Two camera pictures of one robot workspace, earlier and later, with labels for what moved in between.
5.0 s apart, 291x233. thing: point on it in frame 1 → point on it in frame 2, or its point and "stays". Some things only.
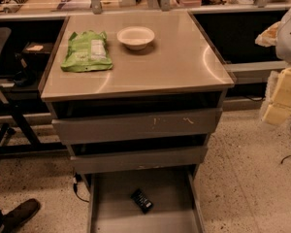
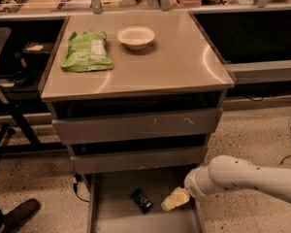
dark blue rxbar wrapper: [144, 203] stays
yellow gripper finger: [286, 97] → [178, 197]
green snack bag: [87, 51] stays
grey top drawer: [135, 126] stays
